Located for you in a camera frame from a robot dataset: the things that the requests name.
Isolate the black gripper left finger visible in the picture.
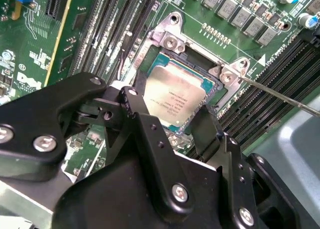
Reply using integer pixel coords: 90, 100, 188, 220
0, 70, 197, 215

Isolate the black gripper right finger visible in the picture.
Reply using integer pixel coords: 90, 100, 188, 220
192, 105, 308, 229

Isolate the thin metal locking lever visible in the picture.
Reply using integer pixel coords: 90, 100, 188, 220
238, 75, 320, 119
117, 30, 133, 76

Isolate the silver CPU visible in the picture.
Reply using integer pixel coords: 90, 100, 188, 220
142, 62, 216, 134

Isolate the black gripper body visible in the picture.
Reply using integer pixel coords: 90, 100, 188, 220
53, 148, 313, 229

